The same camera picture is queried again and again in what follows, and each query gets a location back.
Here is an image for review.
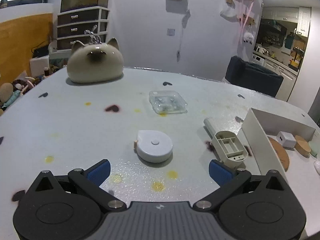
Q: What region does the round cork coaster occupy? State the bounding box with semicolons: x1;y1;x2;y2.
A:
268;137;290;172

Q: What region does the white charger plug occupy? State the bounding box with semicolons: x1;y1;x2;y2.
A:
277;131;296;148

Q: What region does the beige plastic battery case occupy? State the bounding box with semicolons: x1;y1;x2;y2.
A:
203;118;248;169

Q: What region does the white round tape measure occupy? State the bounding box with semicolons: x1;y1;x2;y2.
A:
134;130;173;163

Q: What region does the round wooden disc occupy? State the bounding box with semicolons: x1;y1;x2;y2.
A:
295;135;311;158

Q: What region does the clear plastic blister tray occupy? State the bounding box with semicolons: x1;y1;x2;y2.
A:
149;90;187;115

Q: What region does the dark fabric chair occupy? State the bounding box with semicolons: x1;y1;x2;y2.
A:
225;56;284;98

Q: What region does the cream cat figurine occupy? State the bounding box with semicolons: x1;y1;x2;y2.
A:
67;38;124;84

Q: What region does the white kitchen cabinet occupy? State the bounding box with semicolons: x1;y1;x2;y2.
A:
264;61;298;103

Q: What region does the white washing machine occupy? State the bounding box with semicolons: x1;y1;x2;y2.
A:
251;54;265;66

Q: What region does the white drawer cabinet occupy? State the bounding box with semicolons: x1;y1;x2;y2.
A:
56;6;110;50

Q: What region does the wall light switch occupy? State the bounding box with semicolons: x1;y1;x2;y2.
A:
167;29;175;36

